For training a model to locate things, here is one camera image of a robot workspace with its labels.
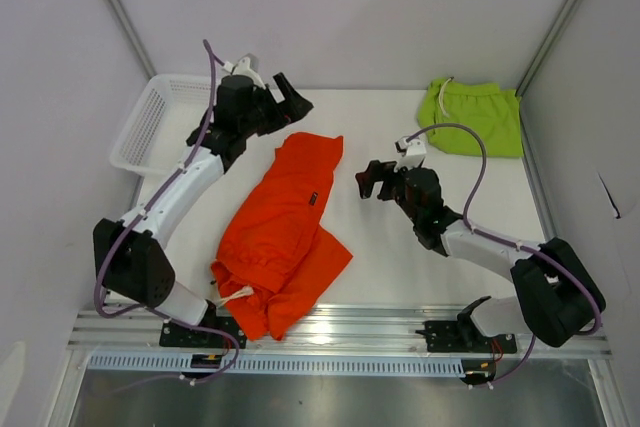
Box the left aluminium frame post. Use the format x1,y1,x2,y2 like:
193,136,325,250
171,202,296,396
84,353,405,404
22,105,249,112
103,0,157,79

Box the white slotted cable duct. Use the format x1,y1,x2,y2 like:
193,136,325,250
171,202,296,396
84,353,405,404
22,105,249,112
87,351,465,378

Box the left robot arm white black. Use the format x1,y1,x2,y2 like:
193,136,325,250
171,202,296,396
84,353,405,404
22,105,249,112
93,73,313,347

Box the right aluminium frame post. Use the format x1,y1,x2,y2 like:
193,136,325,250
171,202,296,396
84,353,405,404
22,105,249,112
516,0,583,97

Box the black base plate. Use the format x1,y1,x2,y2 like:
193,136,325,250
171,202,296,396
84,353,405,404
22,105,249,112
415,320,518,354
159,316,247,349

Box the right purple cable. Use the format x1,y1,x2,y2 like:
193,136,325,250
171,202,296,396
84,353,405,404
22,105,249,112
407,122,604,391

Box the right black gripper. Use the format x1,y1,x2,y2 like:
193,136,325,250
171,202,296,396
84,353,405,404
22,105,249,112
355,159,421,225

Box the white plastic basket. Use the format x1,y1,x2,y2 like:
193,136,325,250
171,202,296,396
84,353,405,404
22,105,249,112
109,74,211,176

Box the orange shorts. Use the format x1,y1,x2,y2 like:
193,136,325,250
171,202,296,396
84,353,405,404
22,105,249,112
211,132,352,341

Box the aluminium frame post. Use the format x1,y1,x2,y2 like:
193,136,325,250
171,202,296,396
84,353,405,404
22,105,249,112
103,0,157,79
516,0,583,97

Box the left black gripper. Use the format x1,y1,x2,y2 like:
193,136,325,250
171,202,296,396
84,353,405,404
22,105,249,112
240,74,312,139

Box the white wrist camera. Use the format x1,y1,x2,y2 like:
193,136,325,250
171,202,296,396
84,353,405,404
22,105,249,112
222,54,266,88
394,136,427,172

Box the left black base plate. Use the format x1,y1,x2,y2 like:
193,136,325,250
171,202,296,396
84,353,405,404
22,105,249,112
159,316,247,349

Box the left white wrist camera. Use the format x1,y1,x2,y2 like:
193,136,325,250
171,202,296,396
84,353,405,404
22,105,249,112
222,54,266,88

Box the aluminium mounting rail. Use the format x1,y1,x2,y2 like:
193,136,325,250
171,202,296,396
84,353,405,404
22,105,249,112
67,302,614,359

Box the lime green shorts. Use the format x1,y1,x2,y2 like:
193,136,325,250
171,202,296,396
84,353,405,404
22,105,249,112
416,77,523,158

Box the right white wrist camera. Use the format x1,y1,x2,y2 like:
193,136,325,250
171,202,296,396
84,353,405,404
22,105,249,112
394,136,427,172

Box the purple cable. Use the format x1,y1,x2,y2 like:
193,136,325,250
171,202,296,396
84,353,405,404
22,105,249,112
93,39,241,388
407,122,604,391

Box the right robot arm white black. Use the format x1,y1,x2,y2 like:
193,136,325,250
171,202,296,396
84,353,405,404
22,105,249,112
355,160,606,351

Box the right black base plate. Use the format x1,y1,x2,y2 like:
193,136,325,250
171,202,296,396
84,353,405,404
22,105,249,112
415,320,518,354

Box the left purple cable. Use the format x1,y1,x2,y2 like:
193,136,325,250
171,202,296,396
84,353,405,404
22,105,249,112
93,39,241,388

